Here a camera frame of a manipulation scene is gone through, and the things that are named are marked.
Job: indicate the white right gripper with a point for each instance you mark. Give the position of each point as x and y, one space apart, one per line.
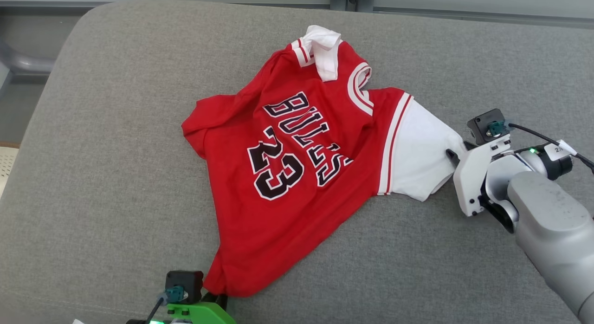
471 175

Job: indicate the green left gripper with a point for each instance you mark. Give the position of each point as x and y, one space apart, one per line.
204 314

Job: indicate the red and white basketball jersey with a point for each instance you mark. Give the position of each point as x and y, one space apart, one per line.
287 231

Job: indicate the grey and white right robot arm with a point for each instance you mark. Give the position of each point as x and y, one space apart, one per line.
547 212

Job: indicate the beige fabric mat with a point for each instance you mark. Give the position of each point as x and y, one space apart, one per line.
116 175

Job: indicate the white plastic laundry basket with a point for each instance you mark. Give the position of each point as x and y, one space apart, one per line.
7 168

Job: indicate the grey curved pipe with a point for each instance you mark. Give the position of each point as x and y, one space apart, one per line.
23 63

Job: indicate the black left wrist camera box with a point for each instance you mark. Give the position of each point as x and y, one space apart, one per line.
183 280

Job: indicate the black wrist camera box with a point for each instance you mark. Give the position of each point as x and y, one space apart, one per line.
480 124
183 280

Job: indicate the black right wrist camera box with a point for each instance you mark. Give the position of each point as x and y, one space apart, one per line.
480 124

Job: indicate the grey partition base rail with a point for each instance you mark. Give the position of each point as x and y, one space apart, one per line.
487 17

